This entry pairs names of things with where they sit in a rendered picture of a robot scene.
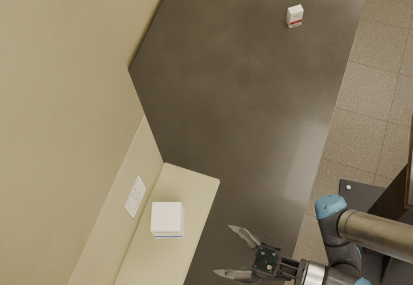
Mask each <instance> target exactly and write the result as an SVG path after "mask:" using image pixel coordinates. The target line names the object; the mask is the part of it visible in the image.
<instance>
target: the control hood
mask: <svg viewBox="0 0 413 285"><path fill-rule="evenodd" d="M219 184H220V181H219V179H216V178H213V177H210V176H207V175H204V174H200V173H197V172H195V171H191V170H187V169H185V168H182V167H179V166H175V165H172V164H169V163H163V165H162V167H161V170H160V173H159V175H158V177H157V180H156V182H155V184H154V187H153V189H152V192H151V194H150V196H149V199H148V201H147V203H146V206H145V208H144V211H143V213H142V215H141V218H140V221H139V222H138V225H137V227H136V230H135V232H134V234H133V237H132V240H131V242H130V244H129V247H128V249H127V252H126V254H125V256H124V259H123V261H122V263H121V266H120V268H119V271H118V273H117V276H116V278H115V280H114V283H113V285H183V283H184V280H185V278H186V275H187V272H188V269H189V267H190V264H191V262H192V258H193V256H194V253H195V250H196V247H197V245H198V242H199V239H200V236H201V234H202V231H203V228H204V226H205V222H206V220H207V217H208V214H209V212H210V209H211V206H212V204H213V200H214V198H215V195H216V192H217V190H218V187H219ZM152 202H181V204H182V206H183V209H184V239H156V238H155V236H154V235H153V234H152V232H151V213H152Z"/></svg>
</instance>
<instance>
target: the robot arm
mask: <svg viewBox="0 0 413 285"><path fill-rule="evenodd" d="M346 205H347V204H346V202H345V200H344V198H343V197H342V196H340V195H336V194H332V195H326V196H323V197H321V198H319V199H318V200H317V201H316V202H315V212H316V215H317V216H316V219H317V220H318V224H319V227H320V232H321V235H322V239H323V243H324V248H325V250H326V255H327V258H328V262H329V266H325V265H323V264H319V263H317V262H314V261H311V260H309V261H308V262H307V260H305V259H301V261H298V260H294V259H291V258H289V257H286V256H283V255H281V252H282V249H283V248H281V247H279V246H276V245H273V244H270V243H269V242H268V241H267V240H266V239H265V238H263V237H261V236H259V235H255V234H253V233H251V232H250V231H248V230H246V229H245V228H241V227H237V226H234V225H228V226H227V227H228V228H229V229H230V230H231V231H232V232H233V233H234V234H237V235H238V236H239V237H240V239H243V240H245V241H246V242H247V245H248V247H250V248H251V249H256V248H257V249H258V250H257V252H256V253H255V255H256V258H255V260H254V264H252V266H251V267H252V269H251V271H249V269H247V268H246V267H240V268H239V269H236V270H233V269H231V268H230V269H228V270H223V269H222V268H219V269H213V272H215V273H216V274H217V275H219V276H222V277H225V278H228V279H232V280H235V281H238V282H241V283H245V284H257V283H260V282H263V283H264V279H266V281H267V282H268V281H291V279H294V280H295V281H294V285H371V282H370V281H369V280H367V279H364V278H363V277H361V276H360V271H361V255H360V251H359V249H358V248H357V247H356V244H357V245H360V246H362V247H365V248H368V249H371V250H373V251H377V252H380V253H382V254H385V255H388V256H391V257H394V258H396V259H399V260H402V261H405V262H408V263H410V264H413V225H409V224H404V223H402V222H397V221H393V220H390V219H386V218H383V217H379V216H375V215H372V214H368V213H364V212H361V211H357V210H354V209H350V208H347V207H346ZM252 272H254V273H252Z"/></svg>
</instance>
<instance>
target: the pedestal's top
mask: <svg viewBox="0 0 413 285"><path fill-rule="evenodd" d="M404 208H406V209H411V210H413V114H412V119H411V133H410V141H409V155H408V163H407V176H406V191H405V198H404Z"/></svg>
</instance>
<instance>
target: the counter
mask: <svg viewBox="0 0 413 285"><path fill-rule="evenodd" d="M364 3H365V0H163V1H162V3H161V5H160V7H159V9H158V11H157V13H156V15H155V17H154V20H153V22H152V24H151V26H150V28H149V30H148V32H147V34H146V36H145V38H144V41H143V43H142V44H141V47H140V49H139V51H138V53H137V54H136V57H135V59H134V61H133V63H132V65H131V67H130V69H129V71H128V72H129V74H130V77H131V79H132V82H133V84H134V87H135V90H136V92H137V95H138V98H139V100H140V103H141V105H142V108H143V111H144V114H145V116H146V118H147V121H148V124H149V126H150V129H151V131H152V134H153V137H154V139H155V142H156V144H157V147H158V149H159V152H160V155H161V157H162V160H163V163H169V164H172V165H175V166H179V167H182V168H185V169H187V170H191V171H195V172H197V173H200V174H204V175H207V176H210V177H213V178H216V179H219V181H220V184H219V187H218V190H217V192H216V195H215V198H214V200H213V204H212V206H211V209H210V212H209V214H208V217H207V220H206V222H205V226H204V228H203V231H202V234H201V236H200V244H199V245H197V247H196V250H195V253H194V256H193V258H192V262H191V264H190V267H189V269H188V272H187V275H186V278H185V280H184V283H183V285H285V283H286V281H268V282H267V281H266V279H264V283H263V282H260V283H257V284H245V283H241V282H238V281H235V280H232V279H228V278H225V277H222V276H219V275H217V274H216V273H215V272H213V269H219V268H222V269H223V270H228V269H230V268H231V269H233V270H236V269H239V268H240V267H246V268H247V269H249V271H251V269H252V267H251V266H252V264H254V260H255V258H256V255H255V253H256V252H257V250H258V249H257V248H256V249H251V248H250V247H248V245H247V242H246V241H245V240H243V239H240V237H239V236H238V235H237V234H234V233H233V232H232V231H231V230H230V229H229V228H228V227H227V226H228V225H234V226H237V227H241V228H245V229H246V230H248V231H250V232H251V233H253V234H255V235H259V236H261V237H263V238H265V239H266V240H267V241H268V242H269V243H270V244H273V245H276V246H279V247H281V248H283V249H282V252H281V255H283V256H286V257H289V258H291V259H292V258H293V254H294V250H295V248H296V244H297V240H298V237H299V233H300V231H301V226H302V222H303V220H304V216H305V212H306V209H307V205H308V202H309V198H310V194H311V191H312V187H313V183H314V180H315V176H316V174H317V170H318V166H319V163H320V159H321V155H322V152H323V148H324V146H325V142H326V138H327V135H328V131H329V127H330V124H331V120H332V116H333V113H334V110H335V106H336V103H337V99H338V96H339V92H340V88H341V85H342V81H343V78H344V74H345V70H346V68H347V63H348V59H349V57H350V53H351V50H352V46H353V42H354V40H355V36H356V31H357V29H358V25H359V22H360V18H361V14H362V11H363V7H364ZM299 4H300V5H301V6H302V8H303V10H304V12H303V16H302V23H301V25H298V26H295V27H292V28H288V25H287V23H286V18H287V13H288V8H290V7H293V6H297V5H299Z"/></svg>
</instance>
